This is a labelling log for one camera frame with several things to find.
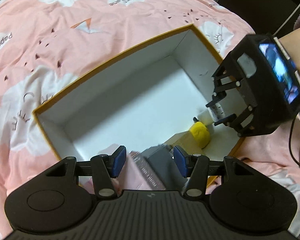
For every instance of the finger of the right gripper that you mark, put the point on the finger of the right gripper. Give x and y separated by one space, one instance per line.
235 122
219 92

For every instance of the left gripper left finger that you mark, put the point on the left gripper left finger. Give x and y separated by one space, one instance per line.
105 168

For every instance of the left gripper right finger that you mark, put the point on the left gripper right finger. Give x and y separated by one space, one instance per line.
196 168

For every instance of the small white bottle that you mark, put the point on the small white bottle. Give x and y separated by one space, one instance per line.
210 115

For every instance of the gold gift box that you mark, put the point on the gold gift box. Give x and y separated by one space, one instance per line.
185 140

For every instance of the yellow round object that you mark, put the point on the yellow round object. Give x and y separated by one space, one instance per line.
201 134

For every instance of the pink pouch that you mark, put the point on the pink pouch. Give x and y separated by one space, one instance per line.
130 177

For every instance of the dark grey gift box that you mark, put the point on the dark grey gift box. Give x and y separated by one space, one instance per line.
160 159

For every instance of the right forearm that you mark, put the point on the right forearm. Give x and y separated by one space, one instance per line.
297 50

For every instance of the orange cardboard box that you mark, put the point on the orange cardboard box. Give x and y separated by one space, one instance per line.
138 99

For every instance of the pink cloud-print duvet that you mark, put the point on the pink cloud-print duvet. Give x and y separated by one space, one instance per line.
47 44

